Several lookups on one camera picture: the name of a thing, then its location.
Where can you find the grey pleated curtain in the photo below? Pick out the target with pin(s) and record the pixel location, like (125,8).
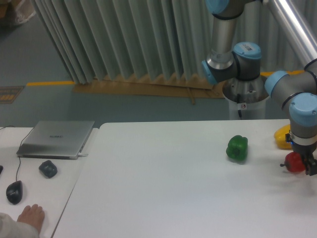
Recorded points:
(186,43)

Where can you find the white laptop plug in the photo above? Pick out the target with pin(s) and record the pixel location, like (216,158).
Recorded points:
(82,155)

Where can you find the brown cardboard sheet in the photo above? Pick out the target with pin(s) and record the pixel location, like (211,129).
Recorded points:
(195,87)

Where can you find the green bell pepper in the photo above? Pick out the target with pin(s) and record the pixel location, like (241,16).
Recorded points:
(237,149)

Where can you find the black computer mouse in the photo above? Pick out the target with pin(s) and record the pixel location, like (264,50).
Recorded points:
(14,192)

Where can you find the yellow bell pepper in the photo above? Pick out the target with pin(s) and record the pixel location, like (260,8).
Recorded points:
(279,138)

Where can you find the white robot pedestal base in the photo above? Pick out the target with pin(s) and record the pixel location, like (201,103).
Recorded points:
(247,104)

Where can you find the light grey sleeve forearm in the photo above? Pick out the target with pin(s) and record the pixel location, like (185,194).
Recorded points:
(13,229)

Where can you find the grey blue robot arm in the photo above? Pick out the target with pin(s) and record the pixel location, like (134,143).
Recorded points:
(296,94)

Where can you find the small black round object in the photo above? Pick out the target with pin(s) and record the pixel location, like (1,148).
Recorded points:
(48,169)

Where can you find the silver closed laptop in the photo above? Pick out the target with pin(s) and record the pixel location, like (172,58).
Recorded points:
(56,139)

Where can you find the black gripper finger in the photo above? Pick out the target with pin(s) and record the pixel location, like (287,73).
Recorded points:
(310,166)

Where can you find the red bell pepper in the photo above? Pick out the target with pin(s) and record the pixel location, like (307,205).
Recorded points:
(293,163)

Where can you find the person's bare hand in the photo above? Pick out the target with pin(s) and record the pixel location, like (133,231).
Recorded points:
(34,216)

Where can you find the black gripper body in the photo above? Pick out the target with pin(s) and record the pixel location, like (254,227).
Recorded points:
(304,146)

